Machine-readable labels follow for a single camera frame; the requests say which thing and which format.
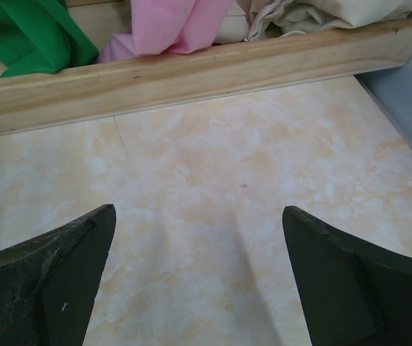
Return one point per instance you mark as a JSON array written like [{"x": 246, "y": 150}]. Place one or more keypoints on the green tank top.
[{"x": 41, "y": 37}]

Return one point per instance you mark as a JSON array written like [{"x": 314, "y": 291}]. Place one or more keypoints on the pink shirt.
[{"x": 158, "y": 27}]

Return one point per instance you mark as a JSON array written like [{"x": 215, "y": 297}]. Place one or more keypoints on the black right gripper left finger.
[{"x": 48, "y": 284}]

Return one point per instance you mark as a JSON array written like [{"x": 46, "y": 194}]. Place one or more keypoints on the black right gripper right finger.
[{"x": 353, "y": 292}]

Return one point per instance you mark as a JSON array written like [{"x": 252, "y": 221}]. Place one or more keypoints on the wooden clothes rack frame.
[{"x": 89, "y": 92}]

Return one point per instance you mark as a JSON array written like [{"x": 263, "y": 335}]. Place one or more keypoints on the cream cloth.
[{"x": 259, "y": 20}]

